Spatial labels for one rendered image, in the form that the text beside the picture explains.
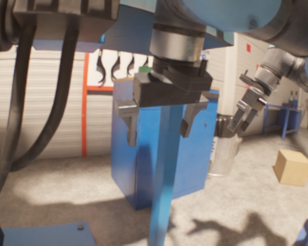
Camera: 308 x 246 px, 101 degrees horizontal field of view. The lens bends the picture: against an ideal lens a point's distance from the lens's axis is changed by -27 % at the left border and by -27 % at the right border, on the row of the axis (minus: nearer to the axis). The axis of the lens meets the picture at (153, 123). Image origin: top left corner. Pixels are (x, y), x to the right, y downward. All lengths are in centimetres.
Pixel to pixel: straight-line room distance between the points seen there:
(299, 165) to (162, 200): 177
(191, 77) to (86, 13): 15
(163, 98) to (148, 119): 77
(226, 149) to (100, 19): 180
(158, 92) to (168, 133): 32
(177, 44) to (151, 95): 10
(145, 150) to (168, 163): 49
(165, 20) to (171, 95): 13
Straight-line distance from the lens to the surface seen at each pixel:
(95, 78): 213
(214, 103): 146
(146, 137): 110
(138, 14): 38
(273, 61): 62
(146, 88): 29
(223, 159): 193
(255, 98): 58
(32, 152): 30
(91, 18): 21
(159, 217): 79
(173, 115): 61
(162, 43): 28
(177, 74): 25
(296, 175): 226
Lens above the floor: 85
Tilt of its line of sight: 10 degrees down
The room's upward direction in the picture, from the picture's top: 4 degrees clockwise
